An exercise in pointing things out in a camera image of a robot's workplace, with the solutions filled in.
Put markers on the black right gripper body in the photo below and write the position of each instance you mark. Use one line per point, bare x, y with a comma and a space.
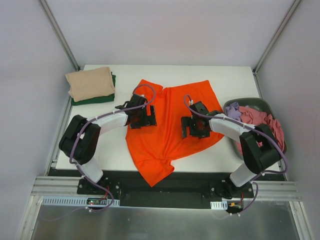
188, 127

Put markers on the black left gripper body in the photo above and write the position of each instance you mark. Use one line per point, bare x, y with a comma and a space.
149, 116

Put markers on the orange t-shirt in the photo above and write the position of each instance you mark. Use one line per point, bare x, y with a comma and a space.
153, 148

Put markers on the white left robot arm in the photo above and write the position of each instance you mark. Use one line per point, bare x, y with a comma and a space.
80, 139

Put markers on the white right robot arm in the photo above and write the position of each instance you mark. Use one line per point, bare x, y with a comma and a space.
258, 144

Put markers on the folded dark green t-shirt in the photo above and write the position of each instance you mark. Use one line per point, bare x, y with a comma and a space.
100, 97

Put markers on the lavender crumpled t-shirt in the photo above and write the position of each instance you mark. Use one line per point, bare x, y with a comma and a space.
232, 111

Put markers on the folded beige t-shirt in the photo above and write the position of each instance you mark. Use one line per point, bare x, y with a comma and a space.
90, 83

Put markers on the grey-green plastic laundry bin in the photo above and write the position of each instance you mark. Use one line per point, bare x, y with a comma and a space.
256, 111

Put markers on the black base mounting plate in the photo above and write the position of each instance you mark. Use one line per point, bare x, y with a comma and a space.
182, 190

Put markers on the white slotted cable duct right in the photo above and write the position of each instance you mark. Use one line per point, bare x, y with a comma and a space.
219, 205

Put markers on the white slotted cable duct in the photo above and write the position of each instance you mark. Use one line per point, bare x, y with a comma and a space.
219, 205
79, 201

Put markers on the white slotted cable duct left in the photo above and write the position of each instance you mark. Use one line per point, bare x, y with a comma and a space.
79, 201

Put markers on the aluminium front cross rail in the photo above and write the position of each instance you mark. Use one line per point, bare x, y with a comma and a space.
55, 186

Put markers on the aluminium frame rail left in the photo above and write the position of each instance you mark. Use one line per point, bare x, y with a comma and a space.
58, 33

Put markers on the aluminium frame rail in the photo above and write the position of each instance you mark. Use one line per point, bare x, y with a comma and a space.
277, 34
58, 33

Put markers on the aluminium frame rail right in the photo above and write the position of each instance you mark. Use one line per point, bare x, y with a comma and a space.
277, 34

